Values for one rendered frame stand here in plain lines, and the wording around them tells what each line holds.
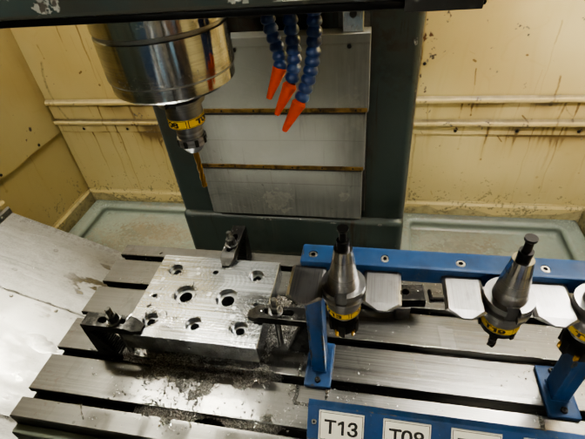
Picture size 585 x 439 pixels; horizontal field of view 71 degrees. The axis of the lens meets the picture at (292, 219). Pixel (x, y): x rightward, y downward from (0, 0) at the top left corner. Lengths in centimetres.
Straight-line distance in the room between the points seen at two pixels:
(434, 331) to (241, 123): 67
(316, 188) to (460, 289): 63
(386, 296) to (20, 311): 117
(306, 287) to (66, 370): 63
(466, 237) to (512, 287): 110
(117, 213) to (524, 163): 166
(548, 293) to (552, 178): 107
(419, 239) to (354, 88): 80
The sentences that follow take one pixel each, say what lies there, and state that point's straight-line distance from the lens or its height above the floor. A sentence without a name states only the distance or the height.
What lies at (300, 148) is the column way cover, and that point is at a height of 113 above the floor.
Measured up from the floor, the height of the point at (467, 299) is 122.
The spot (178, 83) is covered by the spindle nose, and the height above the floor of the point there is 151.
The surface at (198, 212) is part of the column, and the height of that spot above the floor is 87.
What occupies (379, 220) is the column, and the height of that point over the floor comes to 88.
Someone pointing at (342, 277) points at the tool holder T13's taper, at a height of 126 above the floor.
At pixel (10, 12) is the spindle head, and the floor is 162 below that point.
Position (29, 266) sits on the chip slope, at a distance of 160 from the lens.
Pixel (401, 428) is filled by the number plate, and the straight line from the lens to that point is 80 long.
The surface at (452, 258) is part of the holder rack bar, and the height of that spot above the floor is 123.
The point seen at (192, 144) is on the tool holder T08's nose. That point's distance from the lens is 60.
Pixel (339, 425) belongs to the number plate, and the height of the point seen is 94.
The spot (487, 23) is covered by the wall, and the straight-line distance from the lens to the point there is 139.
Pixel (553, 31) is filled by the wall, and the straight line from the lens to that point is 145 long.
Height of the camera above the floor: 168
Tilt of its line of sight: 40 degrees down
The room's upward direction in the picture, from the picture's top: 7 degrees counter-clockwise
